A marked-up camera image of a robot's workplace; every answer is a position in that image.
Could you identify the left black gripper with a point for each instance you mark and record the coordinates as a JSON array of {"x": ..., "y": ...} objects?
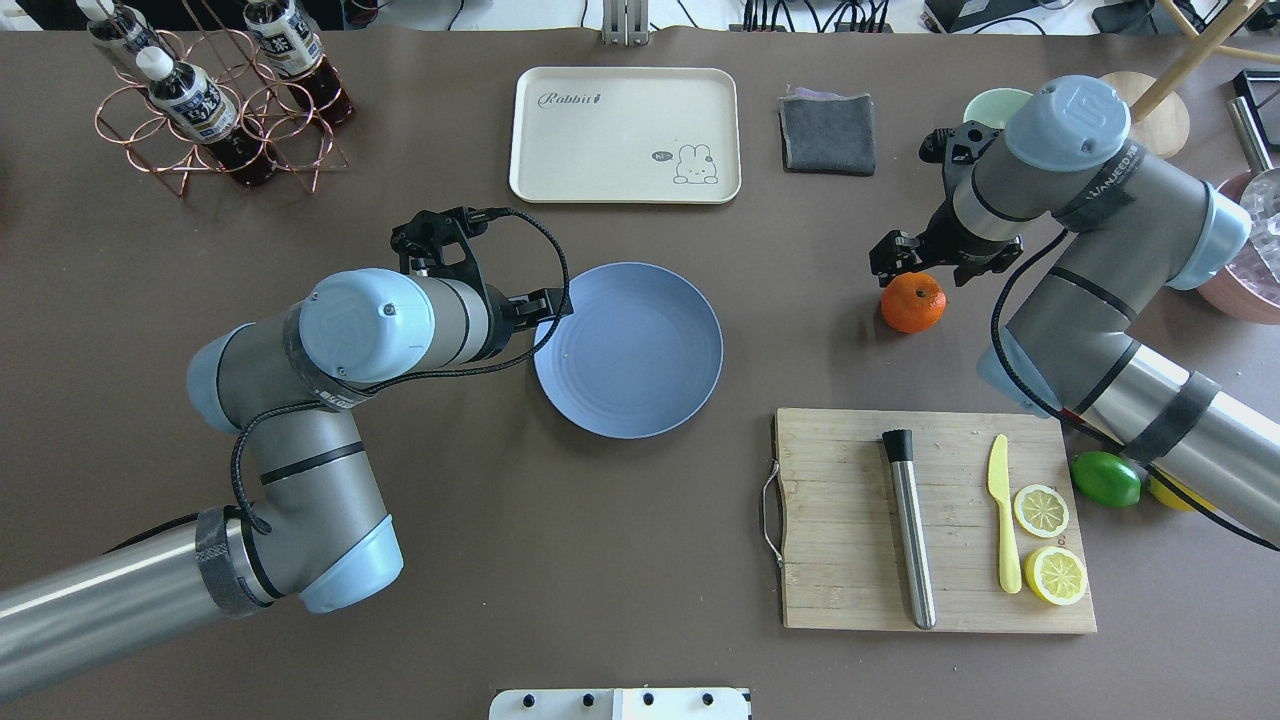
[{"x": 497, "y": 322}]

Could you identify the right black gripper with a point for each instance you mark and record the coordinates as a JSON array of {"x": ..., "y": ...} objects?
[{"x": 941, "y": 243}]

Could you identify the blue round plate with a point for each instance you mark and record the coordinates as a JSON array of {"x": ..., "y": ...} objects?
[{"x": 641, "y": 352}]

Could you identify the orange mandarin fruit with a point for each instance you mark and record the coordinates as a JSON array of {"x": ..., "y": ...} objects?
[{"x": 913, "y": 302}]

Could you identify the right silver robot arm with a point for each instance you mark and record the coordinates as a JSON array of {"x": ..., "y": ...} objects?
[{"x": 1139, "y": 224}]

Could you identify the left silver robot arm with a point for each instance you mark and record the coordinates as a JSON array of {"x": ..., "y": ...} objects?
[{"x": 308, "y": 520}]

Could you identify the mint green bowl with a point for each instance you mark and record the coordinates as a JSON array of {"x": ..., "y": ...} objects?
[{"x": 996, "y": 106}]

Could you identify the grey folded cloth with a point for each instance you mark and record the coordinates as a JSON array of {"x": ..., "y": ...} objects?
[{"x": 828, "y": 133}]

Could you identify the cream rabbit tray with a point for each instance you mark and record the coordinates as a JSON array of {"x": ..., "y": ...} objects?
[{"x": 625, "y": 135}]

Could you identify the wooden cup stand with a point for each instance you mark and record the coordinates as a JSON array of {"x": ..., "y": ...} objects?
[{"x": 1160, "y": 119}]

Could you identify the steel muddler black tip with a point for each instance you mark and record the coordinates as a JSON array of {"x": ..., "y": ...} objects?
[{"x": 898, "y": 445}]

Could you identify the steel ice scoop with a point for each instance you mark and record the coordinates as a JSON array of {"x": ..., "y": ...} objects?
[{"x": 1260, "y": 198}]

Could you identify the yellow plastic knife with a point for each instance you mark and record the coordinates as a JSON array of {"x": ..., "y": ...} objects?
[{"x": 998, "y": 487}]

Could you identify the pink bowl with ice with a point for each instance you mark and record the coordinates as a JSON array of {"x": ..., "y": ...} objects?
[{"x": 1244, "y": 289}]

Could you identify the tea bottle right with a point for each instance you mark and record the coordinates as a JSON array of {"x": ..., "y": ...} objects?
[{"x": 294, "y": 51}]

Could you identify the tea bottle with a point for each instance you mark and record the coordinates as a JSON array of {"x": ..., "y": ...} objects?
[
  {"x": 203, "y": 112},
  {"x": 120, "y": 32},
  {"x": 294, "y": 51}
]

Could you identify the green lime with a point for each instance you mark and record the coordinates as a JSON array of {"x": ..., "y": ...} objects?
[{"x": 1107, "y": 479}]

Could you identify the lemon slice upper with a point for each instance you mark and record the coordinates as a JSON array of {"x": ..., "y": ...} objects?
[{"x": 1041, "y": 511}]

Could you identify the lemon slice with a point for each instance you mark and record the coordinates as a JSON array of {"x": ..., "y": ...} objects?
[
  {"x": 1041, "y": 511},
  {"x": 1056, "y": 575}
]

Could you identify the bamboo cutting board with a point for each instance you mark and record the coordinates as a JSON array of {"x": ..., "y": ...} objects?
[{"x": 842, "y": 561}]

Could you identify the yellow lemon lower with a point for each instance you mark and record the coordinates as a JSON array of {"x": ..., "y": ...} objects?
[{"x": 1175, "y": 495}]

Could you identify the tea bottle middle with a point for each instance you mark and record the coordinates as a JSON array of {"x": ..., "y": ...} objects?
[{"x": 203, "y": 112}]

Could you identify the lemon slice lower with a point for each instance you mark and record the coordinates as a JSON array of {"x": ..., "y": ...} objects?
[{"x": 1056, "y": 575}]

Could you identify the tea bottle left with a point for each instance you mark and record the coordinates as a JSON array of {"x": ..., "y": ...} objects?
[{"x": 120, "y": 32}]

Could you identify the copper wire bottle rack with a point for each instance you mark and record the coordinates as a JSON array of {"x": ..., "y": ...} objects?
[{"x": 222, "y": 46}]

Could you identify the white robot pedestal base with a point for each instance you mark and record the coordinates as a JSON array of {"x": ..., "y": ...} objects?
[{"x": 623, "y": 703}]

